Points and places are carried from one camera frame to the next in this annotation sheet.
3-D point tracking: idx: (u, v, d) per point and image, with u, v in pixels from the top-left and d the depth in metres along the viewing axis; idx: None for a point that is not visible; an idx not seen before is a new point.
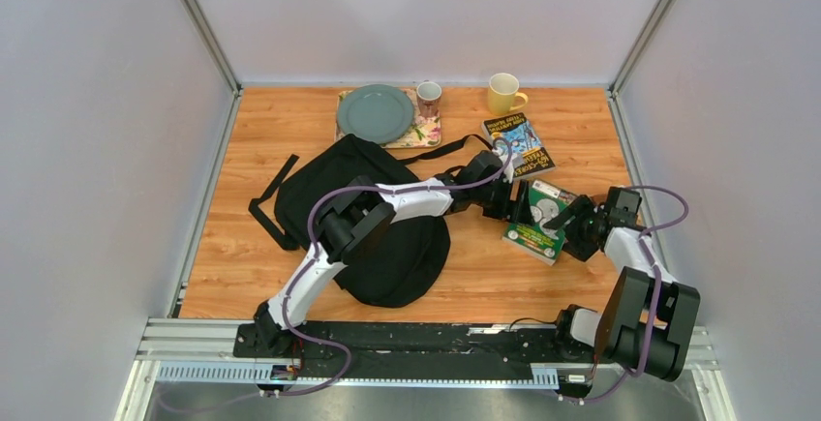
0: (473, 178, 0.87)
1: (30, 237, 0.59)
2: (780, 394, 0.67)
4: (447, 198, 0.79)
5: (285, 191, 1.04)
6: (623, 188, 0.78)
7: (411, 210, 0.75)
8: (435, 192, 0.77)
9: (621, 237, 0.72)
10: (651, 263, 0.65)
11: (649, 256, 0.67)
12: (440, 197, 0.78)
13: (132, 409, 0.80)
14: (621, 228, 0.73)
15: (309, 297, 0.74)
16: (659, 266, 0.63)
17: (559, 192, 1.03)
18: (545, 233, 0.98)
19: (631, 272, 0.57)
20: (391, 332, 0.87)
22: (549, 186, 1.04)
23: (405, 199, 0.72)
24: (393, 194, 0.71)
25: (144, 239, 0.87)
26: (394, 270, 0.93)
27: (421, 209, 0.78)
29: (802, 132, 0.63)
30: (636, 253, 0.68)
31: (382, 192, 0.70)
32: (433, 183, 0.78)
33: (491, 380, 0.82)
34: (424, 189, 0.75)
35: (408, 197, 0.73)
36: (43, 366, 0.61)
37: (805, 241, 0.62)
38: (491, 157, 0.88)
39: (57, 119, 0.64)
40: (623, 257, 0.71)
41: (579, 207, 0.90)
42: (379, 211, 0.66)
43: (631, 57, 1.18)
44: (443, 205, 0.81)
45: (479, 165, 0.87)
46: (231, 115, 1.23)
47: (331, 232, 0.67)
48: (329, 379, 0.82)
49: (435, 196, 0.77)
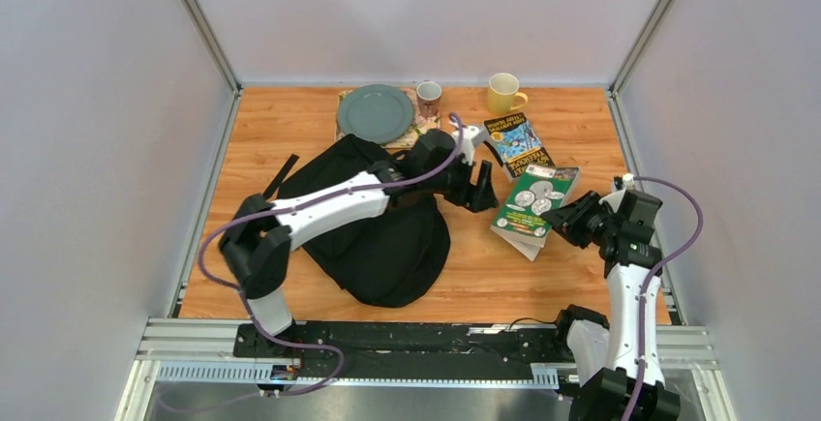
0: (420, 167, 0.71)
1: (31, 235, 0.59)
2: (782, 395, 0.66)
4: (380, 197, 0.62)
5: (285, 191, 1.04)
6: (640, 195, 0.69)
7: (332, 221, 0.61)
8: (360, 193, 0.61)
9: (622, 291, 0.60)
10: (638, 352, 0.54)
11: (641, 344, 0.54)
12: (368, 199, 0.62)
13: (132, 409, 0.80)
14: (635, 267, 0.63)
15: (278, 305, 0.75)
16: (646, 362, 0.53)
17: (552, 169, 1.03)
18: (535, 214, 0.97)
19: (608, 376, 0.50)
20: (391, 332, 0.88)
22: (543, 168, 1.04)
23: (310, 215, 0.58)
24: (293, 211, 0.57)
25: (144, 239, 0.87)
26: (394, 270, 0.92)
27: (349, 217, 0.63)
29: (801, 132, 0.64)
30: (628, 330, 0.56)
31: (280, 212, 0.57)
32: (357, 183, 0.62)
33: (490, 380, 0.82)
34: (344, 195, 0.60)
35: (315, 212, 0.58)
36: (42, 366, 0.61)
37: (805, 240, 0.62)
38: (440, 137, 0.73)
39: (58, 119, 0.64)
40: (615, 317, 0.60)
41: (587, 204, 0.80)
42: (267, 241, 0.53)
43: (631, 57, 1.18)
44: (380, 205, 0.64)
45: (424, 148, 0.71)
46: (231, 115, 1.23)
47: (234, 263, 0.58)
48: (326, 379, 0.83)
49: (360, 200, 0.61)
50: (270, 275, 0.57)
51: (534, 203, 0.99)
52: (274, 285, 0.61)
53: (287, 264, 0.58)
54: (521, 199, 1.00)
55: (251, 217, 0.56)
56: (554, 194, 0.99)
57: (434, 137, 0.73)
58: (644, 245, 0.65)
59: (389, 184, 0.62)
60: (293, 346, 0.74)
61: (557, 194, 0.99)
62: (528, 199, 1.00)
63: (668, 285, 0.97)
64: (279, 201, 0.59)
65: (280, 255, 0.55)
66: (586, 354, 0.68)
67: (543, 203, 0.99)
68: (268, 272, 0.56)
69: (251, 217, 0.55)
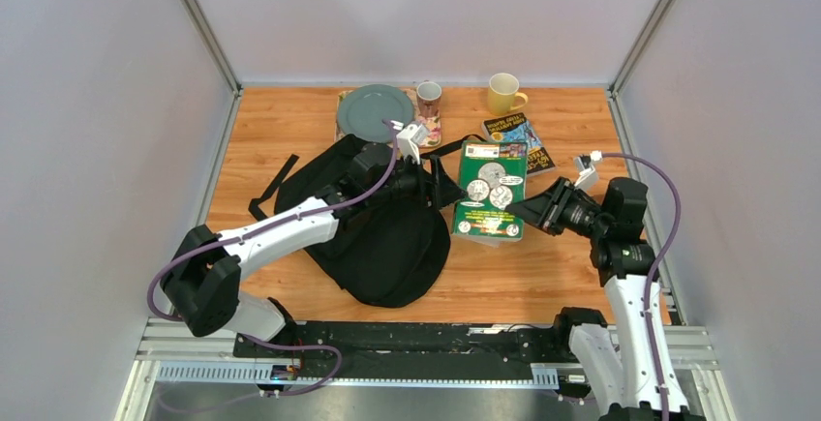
0: (362, 189, 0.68)
1: (30, 235, 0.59)
2: (782, 396, 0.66)
4: (330, 221, 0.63)
5: (285, 191, 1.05)
6: (627, 191, 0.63)
7: (283, 247, 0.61)
8: (310, 218, 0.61)
9: (626, 309, 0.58)
10: (657, 378, 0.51)
11: (657, 368, 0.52)
12: (319, 224, 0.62)
13: (132, 409, 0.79)
14: (633, 278, 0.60)
15: (264, 314, 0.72)
16: (667, 389, 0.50)
17: (497, 149, 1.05)
18: (498, 208, 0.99)
19: (632, 415, 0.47)
20: (391, 332, 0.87)
22: (484, 149, 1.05)
23: (258, 243, 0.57)
24: (241, 240, 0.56)
25: (144, 239, 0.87)
26: (394, 269, 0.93)
27: (298, 243, 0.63)
29: (801, 131, 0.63)
30: (642, 355, 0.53)
31: (227, 243, 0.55)
32: (306, 208, 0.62)
33: (490, 380, 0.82)
34: (292, 221, 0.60)
35: (263, 240, 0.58)
36: (42, 366, 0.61)
37: (805, 239, 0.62)
38: (375, 154, 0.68)
39: (58, 119, 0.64)
40: (622, 339, 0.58)
41: (564, 195, 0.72)
42: (214, 275, 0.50)
43: (631, 57, 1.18)
44: (331, 229, 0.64)
45: (361, 170, 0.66)
46: (231, 115, 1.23)
47: (177, 303, 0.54)
48: (323, 379, 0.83)
49: (311, 225, 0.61)
50: (219, 311, 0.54)
51: (491, 193, 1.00)
52: (222, 321, 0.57)
53: (235, 298, 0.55)
54: (476, 194, 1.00)
55: (196, 251, 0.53)
56: (507, 177, 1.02)
57: (369, 152, 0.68)
58: (635, 246, 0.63)
59: (337, 206, 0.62)
60: (292, 346, 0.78)
61: (511, 177, 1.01)
62: (483, 192, 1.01)
63: (668, 285, 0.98)
64: (224, 232, 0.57)
65: (228, 287, 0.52)
66: (591, 370, 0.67)
67: (500, 190, 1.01)
68: (217, 308, 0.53)
69: (197, 250, 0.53)
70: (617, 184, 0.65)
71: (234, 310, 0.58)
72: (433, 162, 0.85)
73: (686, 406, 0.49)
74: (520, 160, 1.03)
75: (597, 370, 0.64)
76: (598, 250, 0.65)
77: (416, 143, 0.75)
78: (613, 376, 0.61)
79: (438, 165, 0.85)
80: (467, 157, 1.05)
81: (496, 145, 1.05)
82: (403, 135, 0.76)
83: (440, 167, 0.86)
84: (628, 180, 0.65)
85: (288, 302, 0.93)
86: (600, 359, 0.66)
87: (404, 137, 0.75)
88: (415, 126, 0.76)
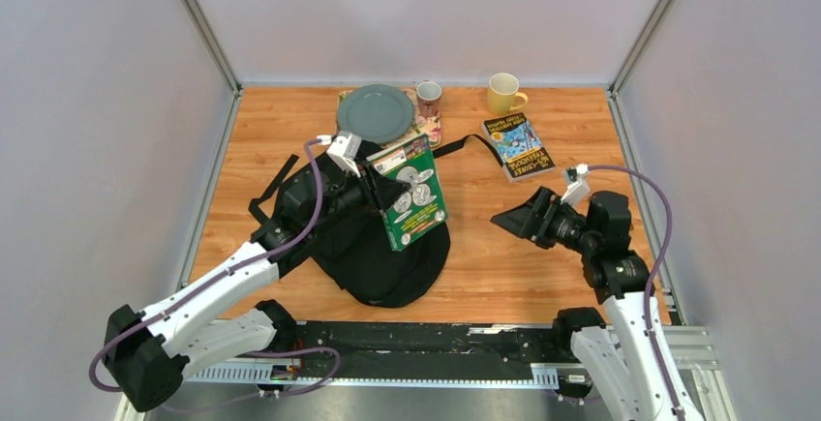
0: (302, 222, 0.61)
1: (30, 234, 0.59)
2: (782, 396, 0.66)
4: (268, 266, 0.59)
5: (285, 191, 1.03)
6: (610, 204, 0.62)
7: (222, 306, 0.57)
8: (242, 270, 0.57)
9: (629, 330, 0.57)
10: (672, 400, 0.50)
11: (670, 387, 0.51)
12: (252, 275, 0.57)
13: (132, 409, 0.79)
14: (631, 295, 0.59)
15: (233, 346, 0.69)
16: (683, 408, 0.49)
17: (402, 151, 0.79)
18: (423, 206, 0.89)
19: None
20: (391, 332, 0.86)
22: (388, 155, 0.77)
23: (187, 313, 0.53)
24: (166, 315, 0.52)
25: (144, 239, 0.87)
26: (394, 268, 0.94)
27: (239, 295, 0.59)
29: (801, 131, 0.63)
30: (653, 377, 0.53)
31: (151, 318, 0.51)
32: (238, 259, 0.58)
33: (490, 380, 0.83)
34: (224, 277, 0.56)
35: (194, 306, 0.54)
36: (42, 365, 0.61)
37: (805, 241, 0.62)
38: (309, 187, 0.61)
39: (58, 119, 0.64)
40: (629, 357, 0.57)
41: (548, 210, 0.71)
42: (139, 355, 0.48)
43: (631, 56, 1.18)
44: (272, 272, 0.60)
45: (293, 204, 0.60)
46: (231, 115, 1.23)
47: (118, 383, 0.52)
48: (323, 379, 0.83)
49: (244, 278, 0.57)
50: (161, 385, 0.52)
51: (411, 198, 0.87)
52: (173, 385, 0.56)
53: (175, 369, 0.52)
54: (401, 205, 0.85)
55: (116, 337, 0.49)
56: (420, 174, 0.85)
57: (299, 182, 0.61)
58: (627, 260, 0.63)
59: (273, 252, 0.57)
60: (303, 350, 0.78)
61: (423, 173, 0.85)
62: (407, 198, 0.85)
63: (668, 285, 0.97)
64: (148, 308, 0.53)
65: (160, 366, 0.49)
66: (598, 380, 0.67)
67: (419, 187, 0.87)
68: (157, 382, 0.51)
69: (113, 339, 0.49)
70: (599, 198, 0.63)
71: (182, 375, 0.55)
72: (365, 165, 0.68)
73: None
74: (426, 150, 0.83)
75: (607, 383, 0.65)
76: (592, 270, 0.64)
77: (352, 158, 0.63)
78: (625, 389, 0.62)
79: (372, 168, 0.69)
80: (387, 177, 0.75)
81: (401, 148, 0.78)
82: (332, 151, 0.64)
83: (375, 170, 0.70)
84: (614, 195, 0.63)
85: (288, 302, 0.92)
86: (609, 373, 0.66)
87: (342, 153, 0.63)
88: (341, 135, 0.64)
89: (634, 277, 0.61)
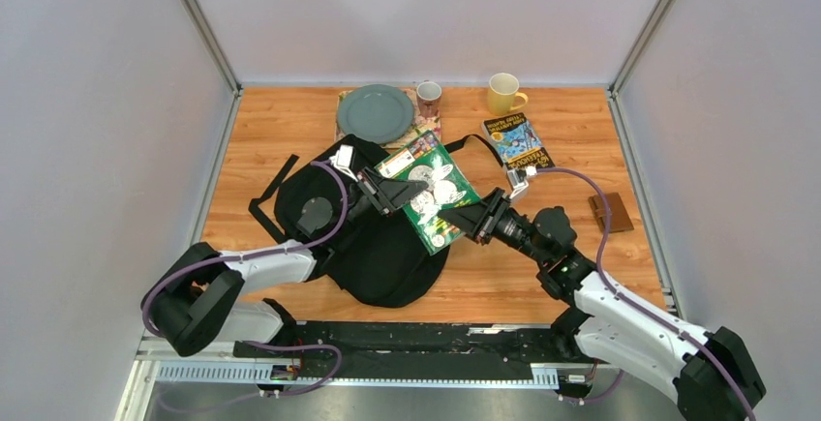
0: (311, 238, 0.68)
1: (30, 233, 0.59)
2: (784, 395, 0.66)
4: (308, 259, 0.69)
5: (284, 192, 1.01)
6: (552, 222, 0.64)
7: (269, 277, 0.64)
8: (293, 254, 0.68)
9: (604, 305, 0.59)
10: (673, 331, 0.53)
11: (663, 321, 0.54)
12: (299, 260, 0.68)
13: (132, 409, 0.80)
14: (589, 280, 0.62)
15: (252, 325, 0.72)
16: (685, 330, 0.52)
17: (408, 153, 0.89)
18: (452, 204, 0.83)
19: (694, 375, 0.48)
20: (391, 332, 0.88)
22: (396, 162, 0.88)
23: (255, 264, 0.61)
24: (241, 259, 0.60)
25: (144, 239, 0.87)
26: (395, 269, 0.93)
27: (281, 277, 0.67)
29: (801, 130, 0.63)
30: (649, 325, 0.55)
31: (228, 259, 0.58)
32: (290, 243, 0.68)
33: (490, 380, 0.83)
34: (280, 254, 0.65)
35: (258, 262, 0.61)
36: (42, 364, 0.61)
37: (806, 240, 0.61)
38: (316, 204, 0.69)
39: (57, 122, 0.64)
40: (623, 328, 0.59)
41: (500, 207, 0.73)
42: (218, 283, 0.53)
43: (631, 57, 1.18)
44: (306, 271, 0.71)
45: (306, 232, 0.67)
46: (231, 115, 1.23)
47: (167, 319, 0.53)
48: (323, 379, 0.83)
49: (293, 260, 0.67)
50: (208, 328, 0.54)
51: (436, 198, 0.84)
52: (207, 343, 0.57)
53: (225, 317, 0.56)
54: (421, 207, 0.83)
55: (200, 263, 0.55)
56: (439, 171, 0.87)
57: (311, 212, 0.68)
58: (570, 259, 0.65)
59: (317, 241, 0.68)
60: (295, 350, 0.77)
61: (441, 170, 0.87)
62: (428, 199, 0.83)
63: (668, 285, 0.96)
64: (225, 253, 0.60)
65: (227, 302, 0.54)
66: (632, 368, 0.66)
67: (442, 184, 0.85)
68: (214, 319, 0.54)
69: (197, 263, 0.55)
70: (542, 219, 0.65)
71: (215, 336, 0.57)
72: (364, 171, 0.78)
73: (709, 332, 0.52)
74: (437, 150, 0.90)
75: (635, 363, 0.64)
76: (547, 283, 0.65)
77: (349, 166, 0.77)
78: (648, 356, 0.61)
79: (372, 172, 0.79)
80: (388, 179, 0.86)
81: (405, 150, 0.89)
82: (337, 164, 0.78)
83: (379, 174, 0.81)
84: (551, 213, 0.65)
85: (288, 302, 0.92)
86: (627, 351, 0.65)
87: (334, 164, 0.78)
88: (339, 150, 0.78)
89: (583, 272, 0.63)
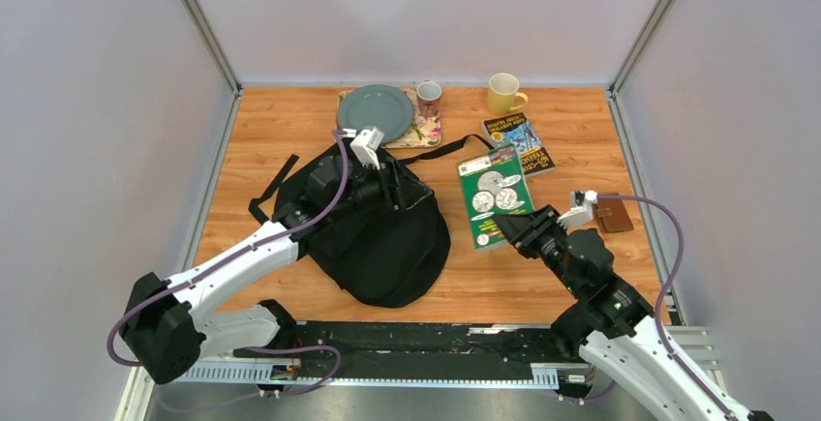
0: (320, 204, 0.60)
1: (29, 233, 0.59)
2: (783, 395, 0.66)
4: (288, 245, 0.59)
5: (284, 192, 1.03)
6: (591, 250, 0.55)
7: (241, 283, 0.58)
8: (266, 245, 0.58)
9: (654, 359, 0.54)
10: (722, 409, 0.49)
11: (714, 398, 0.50)
12: (274, 251, 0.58)
13: (132, 409, 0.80)
14: (642, 325, 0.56)
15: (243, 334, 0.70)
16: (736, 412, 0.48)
17: (487, 158, 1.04)
18: (506, 208, 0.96)
19: None
20: (391, 332, 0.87)
22: (475, 163, 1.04)
23: (211, 284, 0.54)
24: (191, 286, 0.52)
25: (143, 240, 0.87)
26: (395, 269, 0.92)
27: (258, 273, 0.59)
29: (801, 130, 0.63)
30: (697, 397, 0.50)
31: (175, 291, 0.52)
32: (261, 235, 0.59)
33: (489, 380, 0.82)
34: (246, 252, 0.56)
35: (216, 281, 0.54)
36: (42, 364, 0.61)
37: (805, 240, 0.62)
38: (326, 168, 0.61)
39: (57, 121, 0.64)
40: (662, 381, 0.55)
41: (544, 223, 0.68)
42: (167, 321, 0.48)
43: (631, 57, 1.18)
44: (291, 253, 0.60)
45: (319, 186, 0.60)
46: (231, 115, 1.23)
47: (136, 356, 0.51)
48: (323, 379, 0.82)
49: (267, 254, 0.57)
50: (180, 356, 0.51)
51: (496, 200, 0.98)
52: (191, 363, 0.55)
53: (198, 340, 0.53)
54: (478, 204, 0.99)
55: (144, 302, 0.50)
56: (507, 178, 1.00)
57: (327, 165, 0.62)
58: (620, 290, 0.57)
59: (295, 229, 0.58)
60: (293, 351, 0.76)
61: (510, 178, 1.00)
62: (488, 201, 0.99)
63: (668, 285, 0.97)
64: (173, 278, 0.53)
65: (184, 333, 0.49)
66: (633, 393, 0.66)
67: (506, 191, 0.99)
68: (180, 351, 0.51)
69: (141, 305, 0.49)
70: (574, 246, 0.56)
71: (198, 353, 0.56)
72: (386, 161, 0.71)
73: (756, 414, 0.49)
74: (512, 160, 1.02)
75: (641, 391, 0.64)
76: (590, 314, 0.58)
77: (370, 148, 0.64)
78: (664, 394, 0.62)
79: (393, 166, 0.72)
80: (462, 176, 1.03)
81: (484, 155, 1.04)
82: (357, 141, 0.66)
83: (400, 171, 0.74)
84: (583, 236, 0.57)
85: (288, 302, 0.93)
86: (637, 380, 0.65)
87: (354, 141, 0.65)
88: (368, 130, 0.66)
89: (624, 305, 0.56)
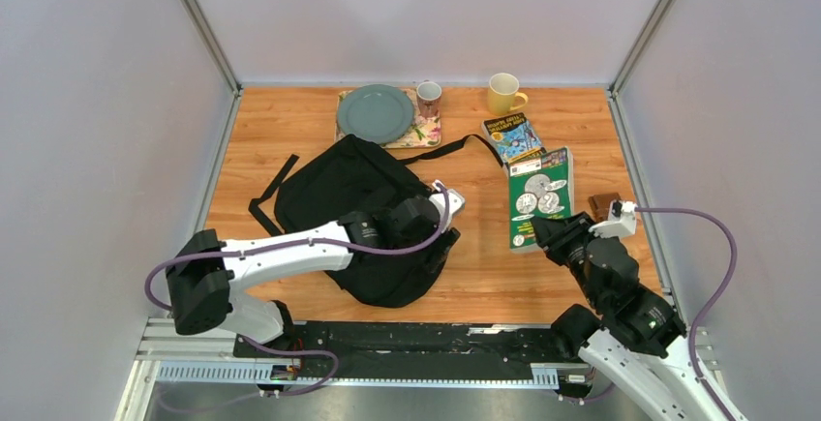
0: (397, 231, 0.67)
1: (29, 232, 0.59)
2: (783, 395, 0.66)
4: (343, 254, 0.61)
5: (285, 192, 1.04)
6: (614, 259, 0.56)
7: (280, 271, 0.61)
8: (322, 246, 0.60)
9: (682, 381, 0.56)
10: None
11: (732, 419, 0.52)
12: (327, 255, 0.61)
13: (133, 409, 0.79)
14: (674, 346, 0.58)
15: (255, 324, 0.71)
16: None
17: (538, 161, 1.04)
18: (547, 212, 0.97)
19: None
20: (391, 332, 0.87)
22: (528, 165, 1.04)
23: (259, 262, 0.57)
24: (241, 256, 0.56)
25: (144, 240, 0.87)
26: (395, 269, 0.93)
27: (304, 267, 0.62)
29: (801, 130, 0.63)
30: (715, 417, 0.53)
31: (227, 255, 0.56)
32: (320, 235, 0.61)
33: (488, 380, 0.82)
34: (303, 245, 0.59)
35: (265, 259, 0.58)
36: (43, 363, 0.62)
37: (805, 239, 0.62)
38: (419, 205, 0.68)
39: (56, 120, 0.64)
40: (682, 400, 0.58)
41: (574, 230, 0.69)
42: (206, 284, 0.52)
43: (631, 56, 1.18)
44: (343, 260, 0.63)
45: (410, 215, 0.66)
46: (231, 115, 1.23)
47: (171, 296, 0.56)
48: (323, 380, 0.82)
49: (319, 254, 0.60)
50: (199, 317, 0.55)
51: (538, 202, 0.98)
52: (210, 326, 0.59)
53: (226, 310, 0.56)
54: (523, 204, 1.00)
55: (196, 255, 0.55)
56: (554, 182, 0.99)
57: (421, 203, 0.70)
58: (653, 305, 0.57)
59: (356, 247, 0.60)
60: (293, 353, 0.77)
61: (557, 183, 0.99)
62: (531, 203, 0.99)
63: (668, 285, 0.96)
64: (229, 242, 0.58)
65: (216, 301, 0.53)
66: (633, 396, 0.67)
67: (551, 195, 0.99)
68: (204, 313, 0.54)
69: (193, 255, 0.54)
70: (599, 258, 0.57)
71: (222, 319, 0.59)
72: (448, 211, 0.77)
73: None
74: (563, 164, 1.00)
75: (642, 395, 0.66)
76: (619, 326, 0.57)
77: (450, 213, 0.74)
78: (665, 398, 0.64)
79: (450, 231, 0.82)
80: (511, 176, 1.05)
81: (536, 158, 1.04)
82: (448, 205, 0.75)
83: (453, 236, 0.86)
84: (606, 246, 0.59)
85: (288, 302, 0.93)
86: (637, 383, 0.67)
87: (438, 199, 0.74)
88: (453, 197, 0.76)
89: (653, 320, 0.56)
